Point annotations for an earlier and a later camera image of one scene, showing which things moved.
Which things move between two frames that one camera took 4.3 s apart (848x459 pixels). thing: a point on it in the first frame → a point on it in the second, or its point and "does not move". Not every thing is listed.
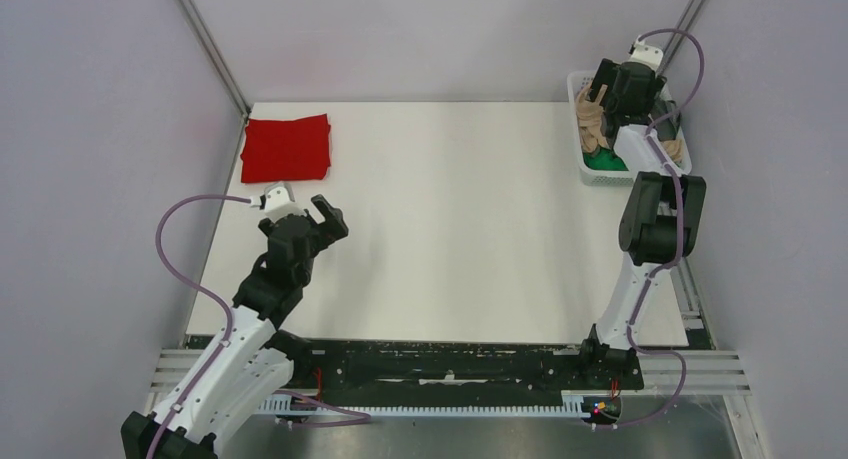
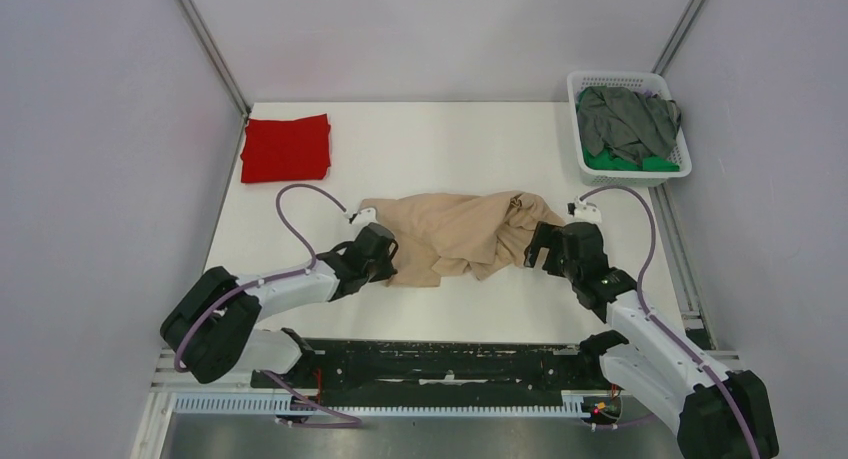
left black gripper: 335,227 → 386,271
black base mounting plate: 458,369 does not move
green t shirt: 604,159 does not move
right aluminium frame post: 686,23 does not move
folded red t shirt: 286,150 does not move
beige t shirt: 589,114 → 477,235
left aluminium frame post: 206,39 does not move
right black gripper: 607,76 → 548,236
